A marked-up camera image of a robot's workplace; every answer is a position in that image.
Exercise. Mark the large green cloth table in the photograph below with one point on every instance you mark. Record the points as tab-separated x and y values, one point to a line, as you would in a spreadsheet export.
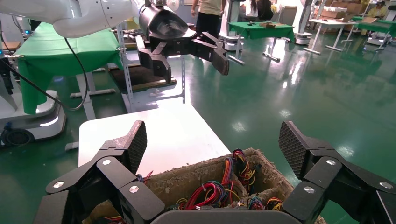
62	52

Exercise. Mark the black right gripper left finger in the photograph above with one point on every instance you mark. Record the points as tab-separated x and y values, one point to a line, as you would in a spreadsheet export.
117	173

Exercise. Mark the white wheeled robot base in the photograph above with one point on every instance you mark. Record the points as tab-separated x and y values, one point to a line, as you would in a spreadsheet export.
37	120

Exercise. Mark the white folding table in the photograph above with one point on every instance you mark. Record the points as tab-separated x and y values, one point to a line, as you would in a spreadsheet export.
331	24

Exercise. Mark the person in yellow jacket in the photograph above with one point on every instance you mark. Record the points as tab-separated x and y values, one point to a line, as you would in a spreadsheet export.
377	10

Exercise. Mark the seated person in dark top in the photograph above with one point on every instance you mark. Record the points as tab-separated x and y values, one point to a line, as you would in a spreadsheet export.
263	9

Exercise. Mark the perforated metal rack frame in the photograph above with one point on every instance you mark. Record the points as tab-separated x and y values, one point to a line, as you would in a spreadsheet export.
127	77

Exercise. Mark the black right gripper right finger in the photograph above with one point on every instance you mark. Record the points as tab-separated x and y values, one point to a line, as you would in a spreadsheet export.
328	173

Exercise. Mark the small green cloth table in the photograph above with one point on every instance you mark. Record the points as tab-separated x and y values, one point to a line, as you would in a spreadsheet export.
266	31

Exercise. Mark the white robot column base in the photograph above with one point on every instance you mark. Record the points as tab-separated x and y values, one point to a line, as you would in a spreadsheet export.
230	31

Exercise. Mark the brown object on cloth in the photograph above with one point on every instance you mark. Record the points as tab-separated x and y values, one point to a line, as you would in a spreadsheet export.
268	24

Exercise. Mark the person in yellow shirt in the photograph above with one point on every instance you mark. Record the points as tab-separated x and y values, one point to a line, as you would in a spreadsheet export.
208	18

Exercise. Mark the dark shelf board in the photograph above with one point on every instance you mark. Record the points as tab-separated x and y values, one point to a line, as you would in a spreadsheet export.
139	77

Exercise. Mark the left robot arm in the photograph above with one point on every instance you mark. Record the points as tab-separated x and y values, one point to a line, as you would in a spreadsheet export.
77	14

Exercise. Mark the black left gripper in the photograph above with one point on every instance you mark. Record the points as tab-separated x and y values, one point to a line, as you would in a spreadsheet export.
162	26

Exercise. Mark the cardboard box with dividers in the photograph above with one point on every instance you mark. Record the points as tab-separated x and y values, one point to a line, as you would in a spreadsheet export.
191	181

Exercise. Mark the stacked cardboard boxes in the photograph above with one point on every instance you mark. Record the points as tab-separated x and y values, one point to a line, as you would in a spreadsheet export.
334	12

